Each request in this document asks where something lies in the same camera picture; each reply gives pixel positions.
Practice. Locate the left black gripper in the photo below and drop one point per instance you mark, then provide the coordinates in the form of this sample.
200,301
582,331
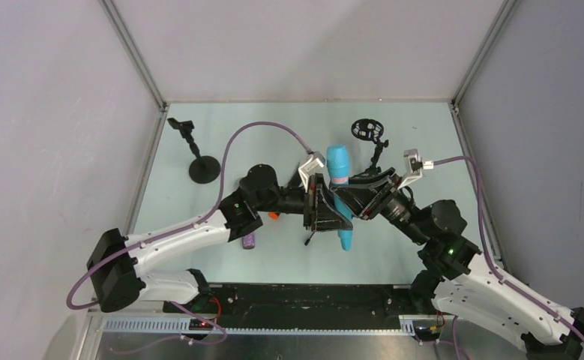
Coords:
312,202

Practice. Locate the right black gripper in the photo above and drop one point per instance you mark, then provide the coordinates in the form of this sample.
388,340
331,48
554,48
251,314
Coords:
380,196

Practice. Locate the teal blue microphone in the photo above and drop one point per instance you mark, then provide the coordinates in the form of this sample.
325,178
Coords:
337,162

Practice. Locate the black small tripod stand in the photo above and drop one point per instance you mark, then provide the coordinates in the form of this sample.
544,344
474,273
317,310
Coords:
309,238

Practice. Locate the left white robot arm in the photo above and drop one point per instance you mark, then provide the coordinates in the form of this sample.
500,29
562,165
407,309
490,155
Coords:
125,268

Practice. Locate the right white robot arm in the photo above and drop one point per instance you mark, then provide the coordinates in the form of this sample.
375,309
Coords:
461,279

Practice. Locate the black round-base mic stand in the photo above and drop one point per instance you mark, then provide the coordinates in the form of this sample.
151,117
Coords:
204,169

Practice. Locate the purple glitter microphone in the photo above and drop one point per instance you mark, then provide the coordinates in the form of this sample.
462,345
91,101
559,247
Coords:
248,241

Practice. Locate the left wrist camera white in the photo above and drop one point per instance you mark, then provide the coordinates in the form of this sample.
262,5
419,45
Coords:
315,163

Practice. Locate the black shock-mount tripod stand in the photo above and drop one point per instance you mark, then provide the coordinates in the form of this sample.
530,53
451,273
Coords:
370,130

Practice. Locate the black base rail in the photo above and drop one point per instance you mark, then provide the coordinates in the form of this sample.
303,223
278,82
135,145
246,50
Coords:
309,307

